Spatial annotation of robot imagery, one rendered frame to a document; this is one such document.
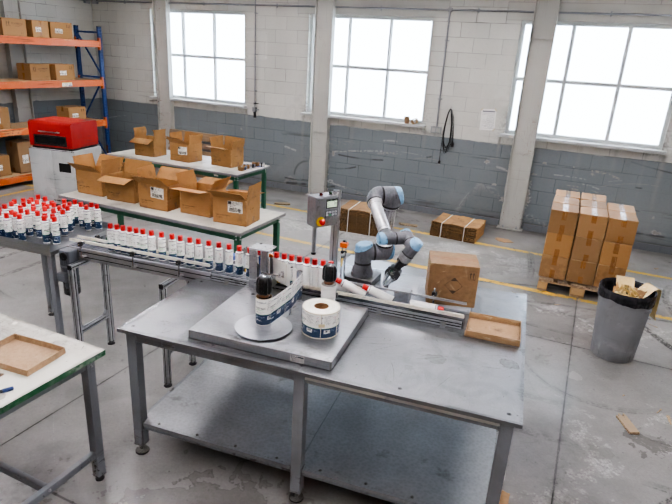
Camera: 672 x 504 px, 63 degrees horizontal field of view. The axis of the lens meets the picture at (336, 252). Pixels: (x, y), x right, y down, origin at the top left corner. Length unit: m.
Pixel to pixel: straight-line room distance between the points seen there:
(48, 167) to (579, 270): 6.86
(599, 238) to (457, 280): 3.00
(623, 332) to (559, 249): 1.51
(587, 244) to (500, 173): 2.60
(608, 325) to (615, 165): 3.69
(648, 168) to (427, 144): 2.99
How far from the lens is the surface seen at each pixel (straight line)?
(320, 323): 2.87
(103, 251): 4.23
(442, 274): 3.44
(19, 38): 10.12
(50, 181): 8.62
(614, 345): 5.13
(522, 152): 8.35
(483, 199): 8.59
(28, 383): 2.93
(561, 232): 6.23
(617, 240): 6.26
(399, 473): 3.17
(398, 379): 2.74
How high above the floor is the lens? 2.29
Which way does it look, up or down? 20 degrees down
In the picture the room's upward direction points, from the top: 3 degrees clockwise
